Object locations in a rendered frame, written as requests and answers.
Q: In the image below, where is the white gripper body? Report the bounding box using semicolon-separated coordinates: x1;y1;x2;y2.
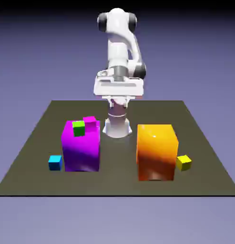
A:
93;75;144;101

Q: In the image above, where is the small magenta cube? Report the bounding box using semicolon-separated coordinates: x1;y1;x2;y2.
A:
82;115;98;133

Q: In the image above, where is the small green cube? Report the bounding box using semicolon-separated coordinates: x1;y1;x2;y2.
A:
72;120;86;137

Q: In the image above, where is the small cyan cube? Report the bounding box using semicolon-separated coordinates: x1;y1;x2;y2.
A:
48;154;63;172

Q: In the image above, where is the small yellow cube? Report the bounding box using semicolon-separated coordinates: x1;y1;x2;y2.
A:
175;154;192;172

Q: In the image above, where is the large magenta box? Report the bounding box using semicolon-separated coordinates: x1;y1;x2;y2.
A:
61;119;101;173

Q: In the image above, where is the large orange box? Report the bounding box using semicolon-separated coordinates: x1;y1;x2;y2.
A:
136;124;179;181

